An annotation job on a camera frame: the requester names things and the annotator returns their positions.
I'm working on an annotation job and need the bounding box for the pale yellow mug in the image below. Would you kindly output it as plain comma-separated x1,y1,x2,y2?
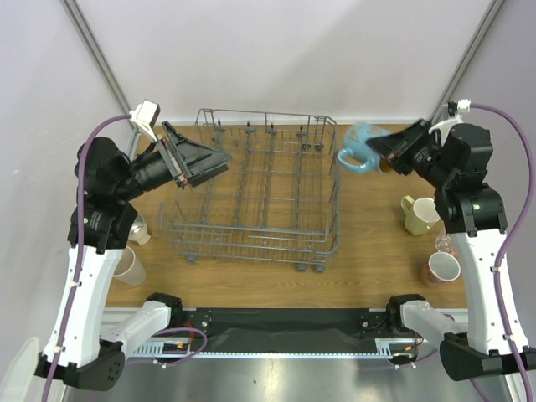
400,195,441,235

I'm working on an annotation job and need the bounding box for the grey wire dish rack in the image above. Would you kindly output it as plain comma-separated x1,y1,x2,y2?
158,108,341,273

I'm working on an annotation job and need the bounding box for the black mounting base plate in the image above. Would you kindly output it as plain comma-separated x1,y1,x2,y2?
185,308,415,354

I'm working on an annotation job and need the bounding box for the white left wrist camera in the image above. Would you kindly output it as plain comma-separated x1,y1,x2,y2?
130,100,161,143

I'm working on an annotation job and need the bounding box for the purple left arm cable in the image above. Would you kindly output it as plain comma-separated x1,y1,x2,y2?
41,112,135,402

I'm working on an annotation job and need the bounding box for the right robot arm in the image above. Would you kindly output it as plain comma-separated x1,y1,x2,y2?
367,120,535,381

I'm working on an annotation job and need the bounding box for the pink patterned mug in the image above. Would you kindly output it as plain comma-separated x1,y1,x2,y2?
420,251,461,286

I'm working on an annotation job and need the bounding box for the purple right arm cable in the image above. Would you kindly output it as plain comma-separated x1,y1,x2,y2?
468,103,536,402

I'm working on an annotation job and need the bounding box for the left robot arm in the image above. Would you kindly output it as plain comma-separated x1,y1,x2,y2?
35,118,232,391

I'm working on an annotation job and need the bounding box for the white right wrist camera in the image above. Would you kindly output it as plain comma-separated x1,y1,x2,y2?
428,99,472,140

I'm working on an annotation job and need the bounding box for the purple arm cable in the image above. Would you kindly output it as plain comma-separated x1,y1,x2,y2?
468,103,536,402
41,112,135,402

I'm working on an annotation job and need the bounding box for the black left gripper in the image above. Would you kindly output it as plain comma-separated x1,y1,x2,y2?
115,121,233,201

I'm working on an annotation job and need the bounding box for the beige steel-lined tumbler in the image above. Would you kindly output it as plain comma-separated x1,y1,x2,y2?
128,214,151,245

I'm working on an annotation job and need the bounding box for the blue butterfly mug orange inside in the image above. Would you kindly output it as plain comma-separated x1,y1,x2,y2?
338,122,390,173

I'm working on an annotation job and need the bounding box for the white plastic object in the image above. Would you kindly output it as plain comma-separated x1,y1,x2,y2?
1,337,40,402

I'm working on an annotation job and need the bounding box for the aluminium rail with cable duct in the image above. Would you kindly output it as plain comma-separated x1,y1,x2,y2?
95,307,516,361

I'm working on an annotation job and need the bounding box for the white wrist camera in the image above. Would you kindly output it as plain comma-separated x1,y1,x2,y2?
428,99,472,140
130,100,161,143

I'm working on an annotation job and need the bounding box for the clear glass cup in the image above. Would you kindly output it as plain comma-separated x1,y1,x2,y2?
435,229,456,256

